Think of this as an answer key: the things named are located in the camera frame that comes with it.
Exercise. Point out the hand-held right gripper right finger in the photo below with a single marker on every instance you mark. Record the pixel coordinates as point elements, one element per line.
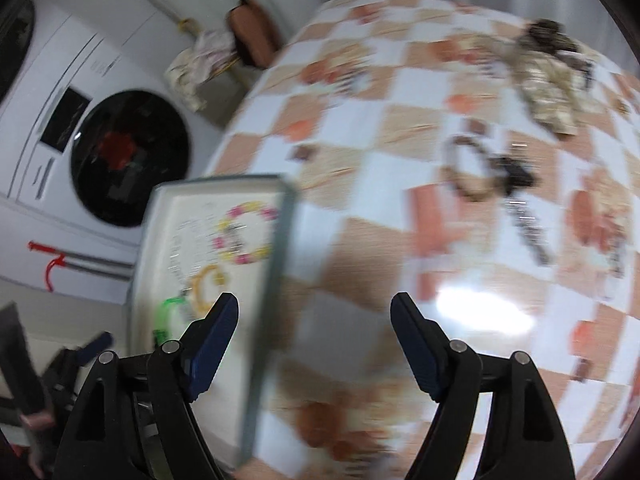
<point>415,345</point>

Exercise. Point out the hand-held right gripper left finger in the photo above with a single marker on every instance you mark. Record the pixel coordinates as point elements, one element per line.
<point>215,345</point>

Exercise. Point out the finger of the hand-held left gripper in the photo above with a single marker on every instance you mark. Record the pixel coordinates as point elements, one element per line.
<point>97,342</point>

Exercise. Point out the green plastic bangle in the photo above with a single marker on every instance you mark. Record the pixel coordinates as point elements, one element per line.
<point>167,315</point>

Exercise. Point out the grey rimmed white tray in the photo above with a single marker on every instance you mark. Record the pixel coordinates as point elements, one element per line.
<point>165,220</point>

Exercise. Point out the person's left hand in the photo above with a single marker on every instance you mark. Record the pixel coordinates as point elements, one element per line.
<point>37,420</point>

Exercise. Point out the checkered printed tablecloth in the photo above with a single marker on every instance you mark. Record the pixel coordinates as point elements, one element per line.
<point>375,240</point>

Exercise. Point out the rhinestone hair clip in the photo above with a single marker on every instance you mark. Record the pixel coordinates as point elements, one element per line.
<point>530,232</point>

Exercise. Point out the black hair claw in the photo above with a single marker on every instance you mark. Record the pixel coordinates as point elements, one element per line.
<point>515,172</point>

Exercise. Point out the white washing machine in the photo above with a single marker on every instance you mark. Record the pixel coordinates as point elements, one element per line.
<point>75,85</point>

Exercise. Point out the cream satin scrunchie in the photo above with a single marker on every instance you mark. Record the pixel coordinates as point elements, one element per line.
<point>545,90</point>

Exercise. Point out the brown slippers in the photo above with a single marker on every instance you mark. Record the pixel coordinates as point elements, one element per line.
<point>252,32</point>

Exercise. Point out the leopard print scrunchie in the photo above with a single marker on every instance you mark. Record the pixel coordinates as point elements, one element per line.
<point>545,32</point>

